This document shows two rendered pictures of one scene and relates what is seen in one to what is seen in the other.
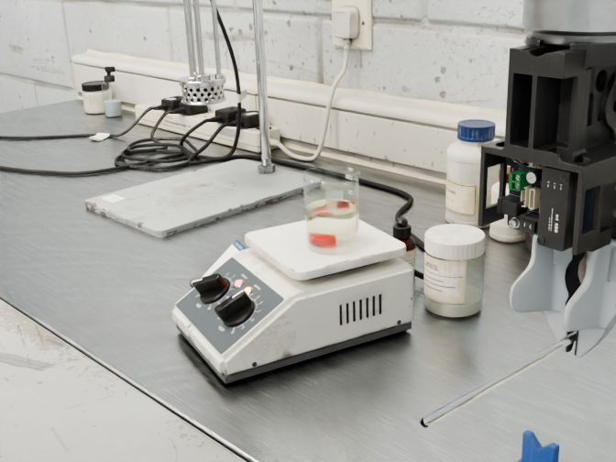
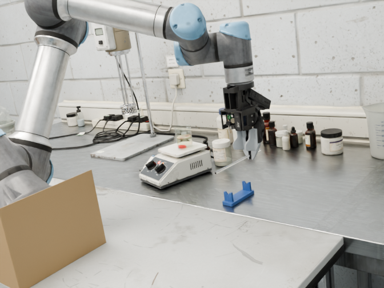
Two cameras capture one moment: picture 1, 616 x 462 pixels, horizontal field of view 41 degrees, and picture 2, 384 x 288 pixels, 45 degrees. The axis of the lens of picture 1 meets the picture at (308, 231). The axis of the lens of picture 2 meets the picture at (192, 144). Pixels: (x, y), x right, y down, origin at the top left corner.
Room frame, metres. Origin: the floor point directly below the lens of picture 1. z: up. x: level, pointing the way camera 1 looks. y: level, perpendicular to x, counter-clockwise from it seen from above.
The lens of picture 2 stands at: (-0.70, 0.10, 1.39)
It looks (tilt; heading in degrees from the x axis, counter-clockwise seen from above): 16 degrees down; 354
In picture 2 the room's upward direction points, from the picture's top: 8 degrees counter-clockwise
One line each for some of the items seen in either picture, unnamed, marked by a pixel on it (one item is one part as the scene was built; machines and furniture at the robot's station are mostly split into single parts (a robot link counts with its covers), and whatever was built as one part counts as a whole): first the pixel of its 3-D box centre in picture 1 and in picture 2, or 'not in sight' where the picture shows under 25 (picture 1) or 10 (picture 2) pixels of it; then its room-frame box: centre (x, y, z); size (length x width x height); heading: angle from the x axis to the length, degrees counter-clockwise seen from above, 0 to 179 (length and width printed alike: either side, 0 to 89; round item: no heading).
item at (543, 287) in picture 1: (541, 290); (240, 144); (0.49, -0.15, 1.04); 0.06 x 0.03 x 0.09; 129
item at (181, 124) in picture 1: (202, 123); (122, 123); (1.55, 0.20, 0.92); 0.40 x 0.06 x 0.04; 43
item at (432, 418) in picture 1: (528, 362); (239, 160); (0.46, -0.14, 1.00); 0.20 x 0.01 x 0.01; 129
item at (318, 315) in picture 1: (301, 291); (177, 163); (0.72, 0.01, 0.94); 0.22 x 0.13 x 0.08; 117
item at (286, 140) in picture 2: not in sight; (286, 140); (0.79, -0.37, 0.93); 0.03 x 0.03 x 0.07
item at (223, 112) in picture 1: (225, 115); (132, 119); (1.48, 0.14, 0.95); 0.07 x 0.04 x 0.02; 133
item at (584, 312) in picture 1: (587, 306); (250, 145); (0.47, -0.17, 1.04); 0.06 x 0.03 x 0.09; 129
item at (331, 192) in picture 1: (333, 209); (184, 136); (0.71, -0.02, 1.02); 0.06 x 0.05 x 0.08; 20
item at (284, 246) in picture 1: (323, 243); (182, 148); (0.73, -0.01, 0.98); 0.12 x 0.12 x 0.01; 27
